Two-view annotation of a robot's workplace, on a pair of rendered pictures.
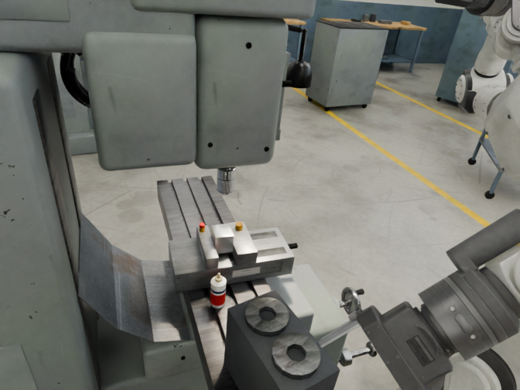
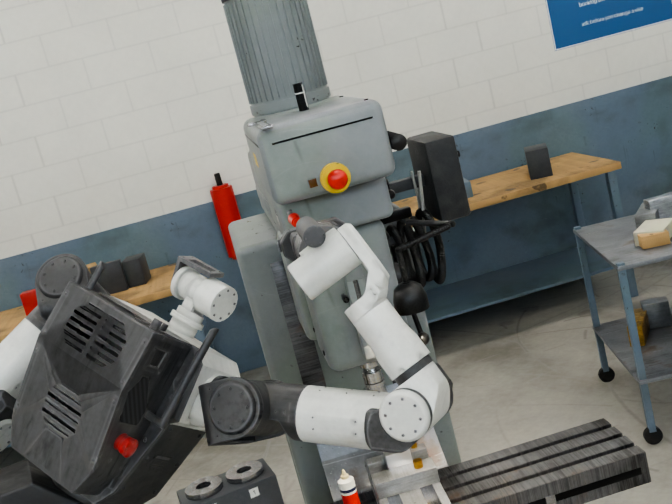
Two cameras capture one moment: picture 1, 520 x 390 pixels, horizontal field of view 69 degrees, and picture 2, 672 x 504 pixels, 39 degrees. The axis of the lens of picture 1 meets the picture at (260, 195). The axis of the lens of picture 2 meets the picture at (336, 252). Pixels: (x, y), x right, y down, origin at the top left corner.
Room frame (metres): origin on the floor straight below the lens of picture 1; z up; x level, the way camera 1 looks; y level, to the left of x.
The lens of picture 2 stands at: (1.47, -1.90, 2.02)
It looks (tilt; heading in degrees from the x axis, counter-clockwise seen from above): 12 degrees down; 108
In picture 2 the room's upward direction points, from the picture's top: 15 degrees counter-clockwise
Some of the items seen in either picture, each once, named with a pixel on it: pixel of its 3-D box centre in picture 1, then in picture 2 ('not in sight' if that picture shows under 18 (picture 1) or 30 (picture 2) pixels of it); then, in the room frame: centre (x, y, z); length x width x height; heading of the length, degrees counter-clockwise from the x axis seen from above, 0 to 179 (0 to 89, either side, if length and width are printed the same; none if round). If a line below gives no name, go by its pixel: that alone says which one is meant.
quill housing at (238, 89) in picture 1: (228, 87); (350, 288); (0.85, 0.10, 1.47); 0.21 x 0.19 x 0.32; 24
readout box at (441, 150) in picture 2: not in sight; (439, 174); (1.03, 0.50, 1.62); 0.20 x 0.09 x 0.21; 114
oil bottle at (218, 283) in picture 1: (218, 289); (348, 489); (0.72, 0.08, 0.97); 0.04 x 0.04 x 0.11
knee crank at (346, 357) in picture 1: (362, 351); not in sight; (0.93, -0.45, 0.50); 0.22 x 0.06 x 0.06; 114
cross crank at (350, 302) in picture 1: (343, 303); not in sight; (1.05, -0.37, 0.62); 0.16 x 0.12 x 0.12; 114
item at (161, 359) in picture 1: (220, 302); not in sight; (0.85, 0.09, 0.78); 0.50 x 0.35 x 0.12; 114
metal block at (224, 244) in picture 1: (221, 238); (398, 460); (0.86, 0.10, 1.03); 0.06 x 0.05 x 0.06; 21
